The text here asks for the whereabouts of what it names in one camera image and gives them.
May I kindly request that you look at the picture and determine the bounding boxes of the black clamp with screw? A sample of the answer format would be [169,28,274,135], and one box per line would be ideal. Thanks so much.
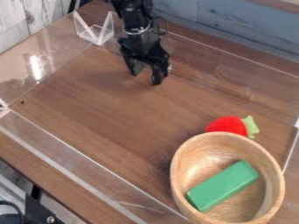
[24,195,65,224]

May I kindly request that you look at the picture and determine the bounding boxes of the wooden bowl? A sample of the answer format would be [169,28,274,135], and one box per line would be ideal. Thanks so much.
[169,132,286,224]

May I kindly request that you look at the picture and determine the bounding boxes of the red plush tomato toy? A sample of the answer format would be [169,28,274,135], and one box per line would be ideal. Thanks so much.
[206,115,260,138]

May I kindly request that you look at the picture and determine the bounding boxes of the clear acrylic front wall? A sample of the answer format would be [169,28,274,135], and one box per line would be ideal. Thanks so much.
[0,108,191,224]

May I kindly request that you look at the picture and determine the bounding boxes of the clear acrylic wall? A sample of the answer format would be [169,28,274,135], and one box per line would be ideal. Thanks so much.
[109,11,299,125]
[0,108,191,224]

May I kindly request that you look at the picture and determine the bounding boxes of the green rectangular block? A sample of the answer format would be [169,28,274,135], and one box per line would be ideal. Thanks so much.
[184,160,259,213]

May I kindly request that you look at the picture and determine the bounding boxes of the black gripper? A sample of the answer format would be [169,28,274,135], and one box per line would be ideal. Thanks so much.
[117,29,169,85]

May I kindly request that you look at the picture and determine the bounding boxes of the clear acrylic corner bracket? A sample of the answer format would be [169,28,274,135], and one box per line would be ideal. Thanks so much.
[72,11,115,46]

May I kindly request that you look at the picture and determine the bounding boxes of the black cable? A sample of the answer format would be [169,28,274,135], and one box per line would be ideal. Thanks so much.
[0,200,24,224]

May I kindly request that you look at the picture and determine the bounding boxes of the clear acrylic back wall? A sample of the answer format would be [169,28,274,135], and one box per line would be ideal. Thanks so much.
[109,11,299,125]

